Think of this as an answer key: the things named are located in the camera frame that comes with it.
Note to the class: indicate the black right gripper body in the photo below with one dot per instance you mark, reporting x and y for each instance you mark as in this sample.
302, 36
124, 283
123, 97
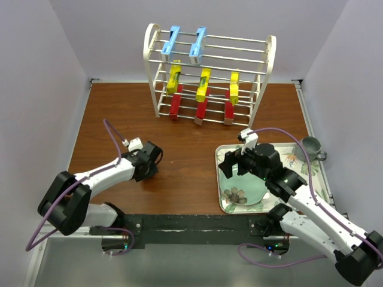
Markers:
246, 163

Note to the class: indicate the red toothpaste box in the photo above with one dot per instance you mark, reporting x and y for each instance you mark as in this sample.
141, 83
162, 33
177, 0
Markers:
201, 109
175, 104
228, 110

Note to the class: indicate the yellow toothpaste box edge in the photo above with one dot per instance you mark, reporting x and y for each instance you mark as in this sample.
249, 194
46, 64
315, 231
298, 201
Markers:
174, 75

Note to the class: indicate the yellow toothpaste box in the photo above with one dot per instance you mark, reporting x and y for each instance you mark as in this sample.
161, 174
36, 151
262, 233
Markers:
234, 88
203, 84

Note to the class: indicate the light blue toothpaste box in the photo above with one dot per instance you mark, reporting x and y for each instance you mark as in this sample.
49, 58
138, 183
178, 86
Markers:
196, 50

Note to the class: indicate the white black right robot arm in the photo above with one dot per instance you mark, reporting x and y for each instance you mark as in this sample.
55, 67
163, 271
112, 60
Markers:
355, 252

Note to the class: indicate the cream metal-rod shelf rack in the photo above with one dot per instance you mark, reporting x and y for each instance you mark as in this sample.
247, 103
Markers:
252, 58

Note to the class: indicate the green ceramic plate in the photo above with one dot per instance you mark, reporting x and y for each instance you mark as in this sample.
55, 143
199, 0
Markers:
241, 190

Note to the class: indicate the leaf-pattern serving tray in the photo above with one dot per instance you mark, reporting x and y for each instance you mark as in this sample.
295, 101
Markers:
290, 161

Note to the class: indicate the grey ceramic mug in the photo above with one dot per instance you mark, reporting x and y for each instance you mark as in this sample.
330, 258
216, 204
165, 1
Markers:
312, 147

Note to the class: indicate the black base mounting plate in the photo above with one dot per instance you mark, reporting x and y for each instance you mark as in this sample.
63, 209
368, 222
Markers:
194, 230

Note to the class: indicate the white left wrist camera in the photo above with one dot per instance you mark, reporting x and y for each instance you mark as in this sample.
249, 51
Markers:
133, 144

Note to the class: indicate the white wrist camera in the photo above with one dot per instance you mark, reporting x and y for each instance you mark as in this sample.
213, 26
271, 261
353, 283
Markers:
133, 144
248, 138

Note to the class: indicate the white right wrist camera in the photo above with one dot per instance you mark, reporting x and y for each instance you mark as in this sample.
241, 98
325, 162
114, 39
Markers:
248, 138

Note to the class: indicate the aluminium frame rail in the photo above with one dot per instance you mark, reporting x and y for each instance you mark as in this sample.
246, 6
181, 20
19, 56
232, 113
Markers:
183, 250

